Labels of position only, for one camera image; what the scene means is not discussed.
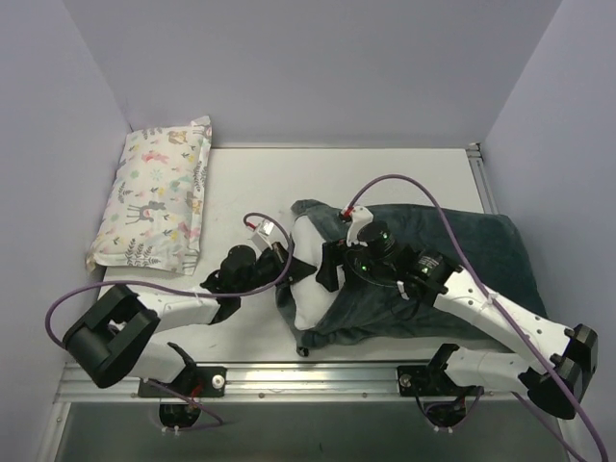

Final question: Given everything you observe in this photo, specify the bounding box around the white pillow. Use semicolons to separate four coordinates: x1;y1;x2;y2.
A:
291;216;338;331

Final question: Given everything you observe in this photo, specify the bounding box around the dark green plush pillowcase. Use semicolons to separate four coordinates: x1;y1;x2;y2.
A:
275;199;547;349

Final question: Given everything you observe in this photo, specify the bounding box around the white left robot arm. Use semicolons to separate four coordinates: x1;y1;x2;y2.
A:
62;243;290;396

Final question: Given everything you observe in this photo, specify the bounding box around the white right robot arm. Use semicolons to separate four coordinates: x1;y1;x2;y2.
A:
317;221;599;420

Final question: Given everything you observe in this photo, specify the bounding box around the animal print pillow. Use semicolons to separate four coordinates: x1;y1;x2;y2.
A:
86;116;212;275

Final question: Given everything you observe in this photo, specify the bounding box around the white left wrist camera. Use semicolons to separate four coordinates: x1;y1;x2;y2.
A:
247;219;274;252

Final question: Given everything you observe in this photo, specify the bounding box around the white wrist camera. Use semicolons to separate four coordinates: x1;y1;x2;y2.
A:
341;205;373;246
247;219;274;252

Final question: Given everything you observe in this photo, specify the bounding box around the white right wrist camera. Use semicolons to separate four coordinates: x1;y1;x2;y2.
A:
341;205;373;246

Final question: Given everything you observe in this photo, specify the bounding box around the aluminium front rail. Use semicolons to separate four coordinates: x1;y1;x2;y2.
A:
52;361;526;405

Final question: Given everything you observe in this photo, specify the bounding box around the aluminium rail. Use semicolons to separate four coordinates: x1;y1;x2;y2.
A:
52;361;526;405
466;142;499;215

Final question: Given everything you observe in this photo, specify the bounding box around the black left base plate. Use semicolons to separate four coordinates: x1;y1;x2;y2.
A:
138;365;227;398

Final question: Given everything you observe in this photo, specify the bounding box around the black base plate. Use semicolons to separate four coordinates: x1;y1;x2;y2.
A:
138;365;227;398
397;365;458;398

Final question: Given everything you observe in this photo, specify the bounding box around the aluminium right side rail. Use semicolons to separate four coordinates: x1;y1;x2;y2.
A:
466;142;499;215

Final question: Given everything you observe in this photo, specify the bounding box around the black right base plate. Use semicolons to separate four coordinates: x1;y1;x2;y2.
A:
397;365;458;398

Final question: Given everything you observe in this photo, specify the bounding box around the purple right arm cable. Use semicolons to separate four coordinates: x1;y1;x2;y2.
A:
342;173;610;462

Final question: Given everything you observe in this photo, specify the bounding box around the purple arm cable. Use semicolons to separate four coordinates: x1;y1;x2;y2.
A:
342;173;610;462
45;213;295;350

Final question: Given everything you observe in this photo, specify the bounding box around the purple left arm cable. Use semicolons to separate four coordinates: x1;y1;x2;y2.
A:
45;213;295;350

